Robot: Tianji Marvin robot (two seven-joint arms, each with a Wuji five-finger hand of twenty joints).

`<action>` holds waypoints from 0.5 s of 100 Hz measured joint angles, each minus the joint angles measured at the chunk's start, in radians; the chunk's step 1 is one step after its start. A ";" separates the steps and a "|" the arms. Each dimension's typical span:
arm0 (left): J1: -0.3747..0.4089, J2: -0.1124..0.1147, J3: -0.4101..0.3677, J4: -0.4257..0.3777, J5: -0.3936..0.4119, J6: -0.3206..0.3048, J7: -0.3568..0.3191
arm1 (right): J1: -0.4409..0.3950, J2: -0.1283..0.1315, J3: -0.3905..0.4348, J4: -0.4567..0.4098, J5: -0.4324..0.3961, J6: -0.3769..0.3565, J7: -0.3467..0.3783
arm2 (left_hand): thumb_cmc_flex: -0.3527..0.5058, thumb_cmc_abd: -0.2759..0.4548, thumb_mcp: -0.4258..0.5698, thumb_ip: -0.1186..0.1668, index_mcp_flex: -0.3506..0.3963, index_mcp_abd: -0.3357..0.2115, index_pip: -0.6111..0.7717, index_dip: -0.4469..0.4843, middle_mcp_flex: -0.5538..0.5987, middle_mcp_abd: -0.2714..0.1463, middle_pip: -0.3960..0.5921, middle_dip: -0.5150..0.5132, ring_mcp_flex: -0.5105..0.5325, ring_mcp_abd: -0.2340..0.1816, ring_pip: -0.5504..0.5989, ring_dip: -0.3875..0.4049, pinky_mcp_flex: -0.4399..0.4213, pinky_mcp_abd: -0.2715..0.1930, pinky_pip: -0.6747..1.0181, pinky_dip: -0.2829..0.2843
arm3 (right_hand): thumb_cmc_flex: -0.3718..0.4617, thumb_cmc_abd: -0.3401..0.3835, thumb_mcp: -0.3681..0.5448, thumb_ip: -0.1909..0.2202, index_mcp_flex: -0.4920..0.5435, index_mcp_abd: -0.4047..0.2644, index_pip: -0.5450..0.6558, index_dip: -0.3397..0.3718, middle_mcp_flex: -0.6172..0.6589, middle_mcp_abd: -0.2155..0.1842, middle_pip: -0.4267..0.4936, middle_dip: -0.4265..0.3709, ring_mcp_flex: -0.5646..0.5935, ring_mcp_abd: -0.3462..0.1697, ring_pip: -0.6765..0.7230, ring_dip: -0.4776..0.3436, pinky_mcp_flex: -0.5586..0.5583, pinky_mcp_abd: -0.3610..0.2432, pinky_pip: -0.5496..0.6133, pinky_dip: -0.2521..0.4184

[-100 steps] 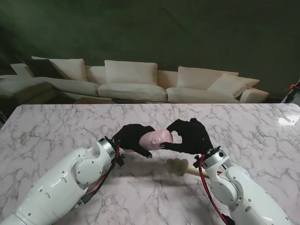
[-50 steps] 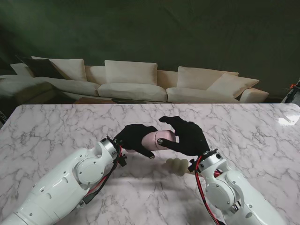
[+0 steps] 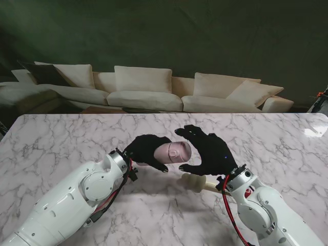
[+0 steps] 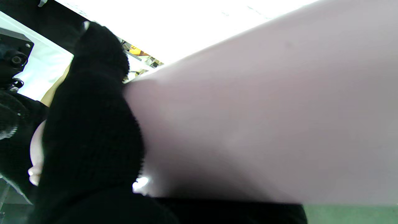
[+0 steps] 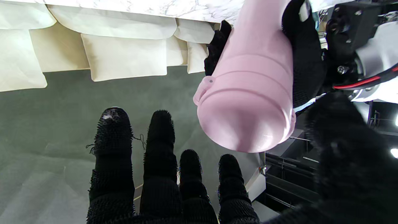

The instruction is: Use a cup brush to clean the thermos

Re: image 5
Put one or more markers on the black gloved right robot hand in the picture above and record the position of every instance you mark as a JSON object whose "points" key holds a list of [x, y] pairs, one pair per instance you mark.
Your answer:
{"points": [[161, 186]]}

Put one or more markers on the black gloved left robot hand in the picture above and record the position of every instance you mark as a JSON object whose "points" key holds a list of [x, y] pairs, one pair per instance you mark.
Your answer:
{"points": [[306, 59]]}

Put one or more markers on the pink thermos bottle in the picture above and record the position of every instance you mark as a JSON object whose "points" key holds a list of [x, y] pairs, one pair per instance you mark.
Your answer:
{"points": [[261, 34]]}

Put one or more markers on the pink thermos lid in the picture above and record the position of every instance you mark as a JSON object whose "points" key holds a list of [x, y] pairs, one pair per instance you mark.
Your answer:
{"points": [[245, 112]]}

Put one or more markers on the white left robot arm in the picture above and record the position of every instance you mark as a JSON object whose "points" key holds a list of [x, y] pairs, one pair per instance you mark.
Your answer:
{"points": [[381, 59]]}

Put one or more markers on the wide cream back cushion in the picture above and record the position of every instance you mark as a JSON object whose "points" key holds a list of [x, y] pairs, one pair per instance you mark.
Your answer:
{"points": [[124, 57]]}

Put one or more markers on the cream fabric sofa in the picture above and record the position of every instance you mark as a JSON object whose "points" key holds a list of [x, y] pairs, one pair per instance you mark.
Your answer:
{"points": [[102, 31]]}

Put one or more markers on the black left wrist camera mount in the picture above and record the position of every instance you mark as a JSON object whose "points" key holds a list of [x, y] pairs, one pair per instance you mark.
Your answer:
{"points": [[348, 28]]}

